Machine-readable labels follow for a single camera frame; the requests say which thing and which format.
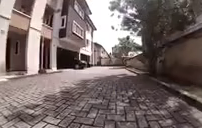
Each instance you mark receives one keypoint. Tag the dark car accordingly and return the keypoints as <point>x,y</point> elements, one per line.
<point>79,64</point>

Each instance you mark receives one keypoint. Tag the pale concrete pavement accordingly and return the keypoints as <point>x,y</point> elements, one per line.
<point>15,77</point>

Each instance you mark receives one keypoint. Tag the large tree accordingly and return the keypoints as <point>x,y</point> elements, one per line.
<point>152,30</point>

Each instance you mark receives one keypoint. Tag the pale distant building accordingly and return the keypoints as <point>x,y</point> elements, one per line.
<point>99,55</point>

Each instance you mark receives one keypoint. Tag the dark concrete kerb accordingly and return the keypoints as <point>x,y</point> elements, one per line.
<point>179,91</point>

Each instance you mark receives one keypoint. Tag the dark brown building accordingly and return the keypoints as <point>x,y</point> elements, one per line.
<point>74,31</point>

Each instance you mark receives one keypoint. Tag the beige boundary wall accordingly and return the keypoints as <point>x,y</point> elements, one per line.
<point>189,60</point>

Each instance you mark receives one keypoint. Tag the grass strip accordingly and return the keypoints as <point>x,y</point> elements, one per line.
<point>199,91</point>

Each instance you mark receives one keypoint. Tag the beige building with columns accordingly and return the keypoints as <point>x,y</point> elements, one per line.
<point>34,40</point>

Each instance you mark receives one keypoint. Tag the grey brick paved road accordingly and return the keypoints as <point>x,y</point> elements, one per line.
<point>89,100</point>

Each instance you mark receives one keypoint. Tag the distant green tree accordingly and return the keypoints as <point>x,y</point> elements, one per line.
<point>126,45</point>

